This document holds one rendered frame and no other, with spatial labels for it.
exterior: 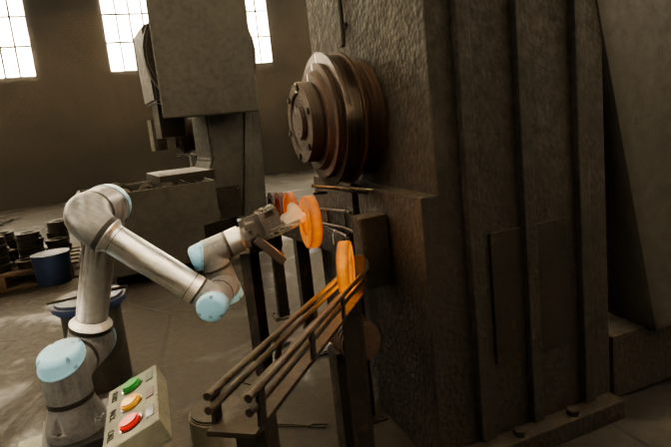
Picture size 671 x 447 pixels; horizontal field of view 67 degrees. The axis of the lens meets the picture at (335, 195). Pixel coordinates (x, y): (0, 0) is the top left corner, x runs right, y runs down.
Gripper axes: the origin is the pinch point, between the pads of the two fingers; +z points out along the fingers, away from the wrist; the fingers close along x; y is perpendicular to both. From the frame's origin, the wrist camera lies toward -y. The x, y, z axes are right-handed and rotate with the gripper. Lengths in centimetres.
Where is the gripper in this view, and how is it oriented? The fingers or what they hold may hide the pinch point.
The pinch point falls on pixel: (309, 216)
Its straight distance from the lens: 148.3
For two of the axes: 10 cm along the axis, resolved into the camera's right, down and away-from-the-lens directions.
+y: -3.4, -9.1, -2.3
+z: 8.9, -3.9, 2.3
